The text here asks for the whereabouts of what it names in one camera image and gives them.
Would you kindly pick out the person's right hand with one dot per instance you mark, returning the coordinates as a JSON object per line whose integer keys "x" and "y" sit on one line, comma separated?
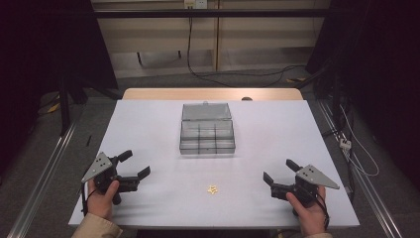
{"x": 312, "y": 218}

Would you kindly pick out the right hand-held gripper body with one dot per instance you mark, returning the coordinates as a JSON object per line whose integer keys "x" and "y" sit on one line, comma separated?
{"x": 313, "y": 177}

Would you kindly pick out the black curtain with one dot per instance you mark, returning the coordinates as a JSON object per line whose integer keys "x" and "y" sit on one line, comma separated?
{"x": 379, "y": 66}
{"x": 46, "y": 43}

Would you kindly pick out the small yellow star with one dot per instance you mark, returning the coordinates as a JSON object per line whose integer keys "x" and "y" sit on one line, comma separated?
{"x": 212, "y": 189}

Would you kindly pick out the wooden table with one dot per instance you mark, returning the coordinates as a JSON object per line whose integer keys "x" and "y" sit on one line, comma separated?
{"x": 198, "y": 94}

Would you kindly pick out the yellow floor tape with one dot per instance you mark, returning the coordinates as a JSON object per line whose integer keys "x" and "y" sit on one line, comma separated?
{"x": 53, "y": 108}
{"x": 296, "y": 80}

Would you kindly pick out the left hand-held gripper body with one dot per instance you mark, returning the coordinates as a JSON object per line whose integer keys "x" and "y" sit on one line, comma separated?
{"x": 99, "y": 167}

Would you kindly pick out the small dark round object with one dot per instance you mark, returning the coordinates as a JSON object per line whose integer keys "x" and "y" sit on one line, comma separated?
{"x": 246, "y": 98}

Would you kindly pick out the white table mat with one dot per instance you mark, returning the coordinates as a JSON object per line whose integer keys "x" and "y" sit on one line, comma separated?
{"x": 264, "y": 148}

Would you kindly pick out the small black stick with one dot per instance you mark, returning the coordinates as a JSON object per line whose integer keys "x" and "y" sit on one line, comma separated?
{"x": 88, "y": 140}

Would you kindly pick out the white wall socket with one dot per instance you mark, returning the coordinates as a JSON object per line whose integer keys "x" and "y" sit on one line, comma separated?
{"x": 195, "y": 3}

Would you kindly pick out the black horizontal bar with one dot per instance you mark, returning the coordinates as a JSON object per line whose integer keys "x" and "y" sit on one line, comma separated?
{"x": 211, "y": 13}

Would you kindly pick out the white power plug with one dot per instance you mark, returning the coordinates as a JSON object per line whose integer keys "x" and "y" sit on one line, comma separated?
{"x": 345, "y": 143}

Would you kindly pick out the black metal stand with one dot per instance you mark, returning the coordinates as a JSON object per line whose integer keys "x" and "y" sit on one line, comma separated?
{"x": 64, "y": 105}

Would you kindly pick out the person's left hand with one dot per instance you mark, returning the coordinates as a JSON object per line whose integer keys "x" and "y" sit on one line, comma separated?
{"x": 100, "y": 203}

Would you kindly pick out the aluminium floor rail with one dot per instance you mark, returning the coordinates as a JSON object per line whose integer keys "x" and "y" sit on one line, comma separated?
{"x": 369, "y": 185}
{"x": 43, "y": 178}

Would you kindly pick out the clear plastic compartment box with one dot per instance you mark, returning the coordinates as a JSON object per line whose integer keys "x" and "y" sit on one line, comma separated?
{"x": 207, "y": 132}

